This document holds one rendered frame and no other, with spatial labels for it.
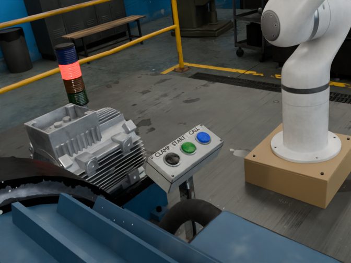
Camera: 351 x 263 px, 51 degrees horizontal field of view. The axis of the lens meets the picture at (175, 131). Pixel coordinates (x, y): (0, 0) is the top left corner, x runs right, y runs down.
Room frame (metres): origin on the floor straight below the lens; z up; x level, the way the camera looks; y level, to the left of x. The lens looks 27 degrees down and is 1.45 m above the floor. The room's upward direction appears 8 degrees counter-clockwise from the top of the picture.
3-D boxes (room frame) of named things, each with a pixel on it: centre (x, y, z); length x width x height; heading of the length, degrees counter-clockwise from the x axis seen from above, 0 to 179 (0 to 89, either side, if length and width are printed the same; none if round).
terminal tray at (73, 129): (0.73, 0.24, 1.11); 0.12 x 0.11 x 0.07; 135
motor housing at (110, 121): (0.76, 0.21, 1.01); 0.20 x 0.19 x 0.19; 135
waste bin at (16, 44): (5.53, 2.19, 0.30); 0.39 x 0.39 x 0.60
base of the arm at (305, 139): (0.89, -0.36, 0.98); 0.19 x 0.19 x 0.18
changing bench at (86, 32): (5.80, 0.83, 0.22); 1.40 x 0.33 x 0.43; 134
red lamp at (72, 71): (1.10, 0.29, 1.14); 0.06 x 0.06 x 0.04
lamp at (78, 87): (1.10, 0.29, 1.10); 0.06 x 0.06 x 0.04
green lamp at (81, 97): (1.10, 0.29, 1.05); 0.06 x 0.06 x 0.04
